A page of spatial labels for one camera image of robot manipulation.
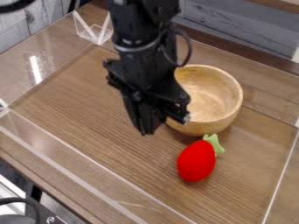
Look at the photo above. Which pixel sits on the red felt strawberry toy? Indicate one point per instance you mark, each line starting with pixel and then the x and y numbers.
pixel 196 160

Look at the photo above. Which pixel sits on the wooden bowl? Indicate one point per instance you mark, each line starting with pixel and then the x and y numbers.
pixel 216 98

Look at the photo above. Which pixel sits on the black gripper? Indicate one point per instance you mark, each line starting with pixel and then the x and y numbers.
pixel 141 74

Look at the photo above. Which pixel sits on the clear acrylic corner bracket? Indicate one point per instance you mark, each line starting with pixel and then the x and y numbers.
pixel 97 34

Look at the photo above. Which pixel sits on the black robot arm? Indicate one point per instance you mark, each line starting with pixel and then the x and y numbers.
pixel 142 23

